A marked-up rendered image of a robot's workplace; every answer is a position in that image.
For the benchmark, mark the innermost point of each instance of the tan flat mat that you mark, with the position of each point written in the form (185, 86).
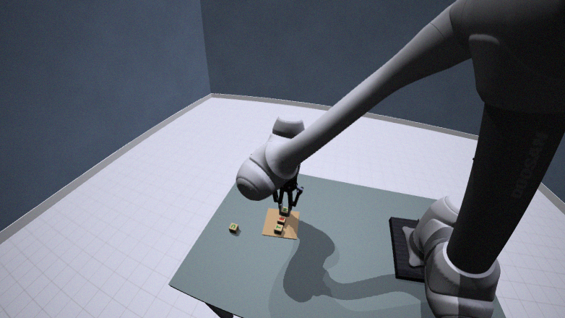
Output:
(290, 229)

